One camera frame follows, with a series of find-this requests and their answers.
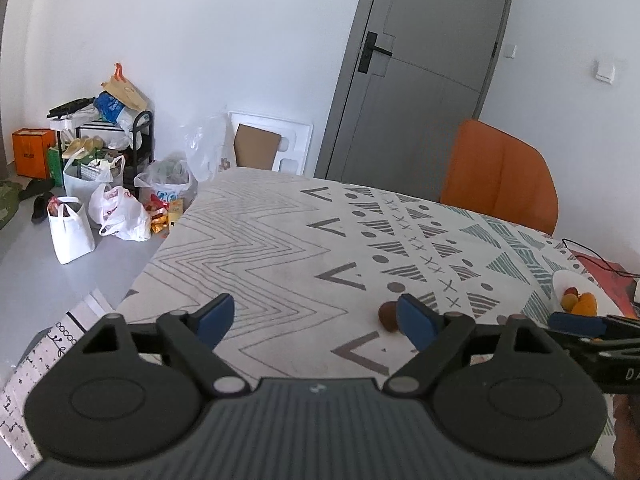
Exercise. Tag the black and white printed cloth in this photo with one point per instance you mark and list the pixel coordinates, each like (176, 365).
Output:
(30, 400)

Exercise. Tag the small white wall switch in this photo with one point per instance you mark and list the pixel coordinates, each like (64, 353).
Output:
(510, 51)

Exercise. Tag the black shoe rack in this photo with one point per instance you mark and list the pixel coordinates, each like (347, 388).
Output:
(142, 145)

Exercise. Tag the green cloth item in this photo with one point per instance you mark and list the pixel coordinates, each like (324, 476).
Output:
(7, 202)

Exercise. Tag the patterned tablecloth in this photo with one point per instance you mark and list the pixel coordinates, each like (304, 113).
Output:
(280, 240)

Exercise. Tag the white round plate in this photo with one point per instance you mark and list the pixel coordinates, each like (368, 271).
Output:
(565, 280)

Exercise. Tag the red book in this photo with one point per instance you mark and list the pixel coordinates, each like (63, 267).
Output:
(607, 282)

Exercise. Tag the flat black item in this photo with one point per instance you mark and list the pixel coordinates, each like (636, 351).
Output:
(70, 107)

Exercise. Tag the white paper bag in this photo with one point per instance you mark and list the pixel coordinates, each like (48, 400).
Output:
(70, 235)

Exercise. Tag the clear plastic bag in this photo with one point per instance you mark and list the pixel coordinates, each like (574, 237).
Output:
(205, 145)

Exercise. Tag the orange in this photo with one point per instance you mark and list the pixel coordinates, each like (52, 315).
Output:
(586, 304)

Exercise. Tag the snack packets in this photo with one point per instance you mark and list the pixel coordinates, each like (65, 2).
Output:
(159, 217)

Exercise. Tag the dark reddish-brown fruit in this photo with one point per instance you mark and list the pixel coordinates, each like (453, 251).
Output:
(386, 316)

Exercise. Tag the white device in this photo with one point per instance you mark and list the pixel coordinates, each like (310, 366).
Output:
(636, 292)

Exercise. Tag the white plastic bag blue print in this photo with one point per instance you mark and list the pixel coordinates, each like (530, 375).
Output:
(167, 187)

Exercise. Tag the small red fruit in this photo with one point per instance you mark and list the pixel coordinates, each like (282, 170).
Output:
(571, 290)

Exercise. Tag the brown paper bag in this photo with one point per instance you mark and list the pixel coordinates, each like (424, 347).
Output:
(125, 92)

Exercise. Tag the orange chair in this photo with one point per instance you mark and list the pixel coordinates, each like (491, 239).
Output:
(500, 175)

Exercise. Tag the person's right hand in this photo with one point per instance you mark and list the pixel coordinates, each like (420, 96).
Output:
(629, 430)

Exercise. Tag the small orange plastic item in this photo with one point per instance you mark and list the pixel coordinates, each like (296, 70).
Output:
(118, 72)

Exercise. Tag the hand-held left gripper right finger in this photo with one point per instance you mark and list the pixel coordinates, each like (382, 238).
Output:
(415, 322)

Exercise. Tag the orange box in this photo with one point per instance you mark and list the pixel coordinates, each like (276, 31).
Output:
(32, 152)

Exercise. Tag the green box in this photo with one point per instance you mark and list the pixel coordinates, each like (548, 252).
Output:
(55, 166)

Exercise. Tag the grey door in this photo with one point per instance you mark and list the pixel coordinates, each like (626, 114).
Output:
(415, 110)

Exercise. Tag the blue and white bag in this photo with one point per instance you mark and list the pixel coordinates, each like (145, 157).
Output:
(112, 107)

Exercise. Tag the brown cardboard sheet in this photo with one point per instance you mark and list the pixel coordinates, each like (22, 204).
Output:
(256, 146)

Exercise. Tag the white shopping bag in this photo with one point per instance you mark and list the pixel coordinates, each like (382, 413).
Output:
(80, 182)

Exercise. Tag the black shoe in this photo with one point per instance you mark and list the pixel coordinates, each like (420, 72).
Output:
(36, 188)
(42, 208)

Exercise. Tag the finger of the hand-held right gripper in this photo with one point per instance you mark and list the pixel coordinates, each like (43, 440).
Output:
(615, 344)
(575, 321)

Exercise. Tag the white plastic bag red print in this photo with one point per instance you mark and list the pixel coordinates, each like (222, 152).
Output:
(122, 215)

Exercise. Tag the white foam packaging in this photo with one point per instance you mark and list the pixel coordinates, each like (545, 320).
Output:
(295, 140)

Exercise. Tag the yellow slippers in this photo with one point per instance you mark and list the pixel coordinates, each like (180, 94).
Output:
(82, 147)

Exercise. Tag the yellow box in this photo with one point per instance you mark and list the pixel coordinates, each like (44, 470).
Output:
(175, 212)

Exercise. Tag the yellow round fruit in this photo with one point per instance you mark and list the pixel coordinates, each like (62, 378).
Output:
(568, 302)

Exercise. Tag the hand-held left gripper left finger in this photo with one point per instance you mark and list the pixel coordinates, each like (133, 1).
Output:
(215, 317)

